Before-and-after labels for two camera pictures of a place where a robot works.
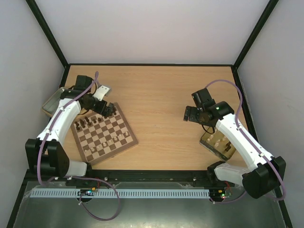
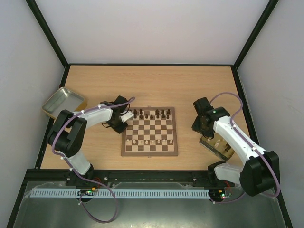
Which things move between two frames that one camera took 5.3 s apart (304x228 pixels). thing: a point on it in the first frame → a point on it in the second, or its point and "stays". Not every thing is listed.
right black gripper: x=190 y=114 → x=205 y=129
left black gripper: x=107 y=113 → x=118 y=130
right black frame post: x=264 y=17 stays
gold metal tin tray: x=217 y=143 stays
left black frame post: x=48 y=32 stays
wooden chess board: x=101 y=137 → x=152 y=132
